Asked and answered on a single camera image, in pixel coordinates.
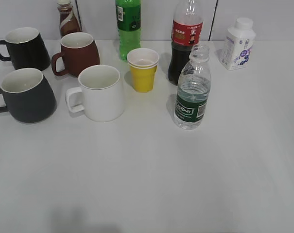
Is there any green soda bottle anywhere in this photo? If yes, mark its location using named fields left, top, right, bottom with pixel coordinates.
left=115, top=0, right=141, bottom=61

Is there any dark grey mug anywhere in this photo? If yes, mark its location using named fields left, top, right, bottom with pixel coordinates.
left=0, top=68, right=56, bottom=123

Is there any yellow paper cup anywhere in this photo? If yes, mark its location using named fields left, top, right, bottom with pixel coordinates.
left=127, top=48, right=159, bottom=93

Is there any brown drink bottle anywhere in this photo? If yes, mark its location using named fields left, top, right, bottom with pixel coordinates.
left=57, top=0, right=82, bottom=37

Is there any dark red mug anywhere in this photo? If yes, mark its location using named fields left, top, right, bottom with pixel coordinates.
left=51, top=32, right=100, bottom=77

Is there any clear water bottle green label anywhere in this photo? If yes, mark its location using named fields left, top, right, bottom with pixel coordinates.
left=174, top=44, right=211, bottom=130

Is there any black mug white interior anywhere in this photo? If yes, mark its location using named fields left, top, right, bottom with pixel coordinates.
left=0, top=27, right=51, bottom=71

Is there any cola bottle red label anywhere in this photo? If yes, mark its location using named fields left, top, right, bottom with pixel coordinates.
left=167, top=0, right=204, bottom=85

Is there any white milk carton bottle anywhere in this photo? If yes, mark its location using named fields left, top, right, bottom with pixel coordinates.
left=220, top=17, right=256, bottom=70

